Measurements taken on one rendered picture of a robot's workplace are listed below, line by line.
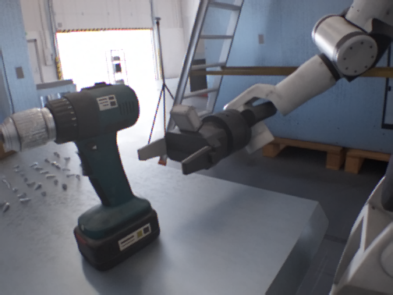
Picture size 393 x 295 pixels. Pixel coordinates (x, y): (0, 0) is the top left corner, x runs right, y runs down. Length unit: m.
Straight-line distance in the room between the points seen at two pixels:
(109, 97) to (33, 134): 0.10
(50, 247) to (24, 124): 0.24
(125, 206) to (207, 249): 0.13
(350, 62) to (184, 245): 0.41
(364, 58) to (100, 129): 0.44
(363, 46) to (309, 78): 0.12
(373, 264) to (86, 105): 0.37
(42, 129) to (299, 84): 0.45
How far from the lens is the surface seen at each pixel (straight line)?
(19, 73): 2.08
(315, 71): 0.56
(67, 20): 10.89
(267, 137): 0.59
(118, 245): 0.38
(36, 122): 0.31
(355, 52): 0.53
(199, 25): 1.90
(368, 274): 0.37
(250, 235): 0.42
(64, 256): 0.45
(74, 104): 0.32
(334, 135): 2.32
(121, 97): 0.34
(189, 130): 0.47
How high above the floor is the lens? 0.91
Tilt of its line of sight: 19 degrees down
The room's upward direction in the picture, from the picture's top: 5 degrees counter-clockwise
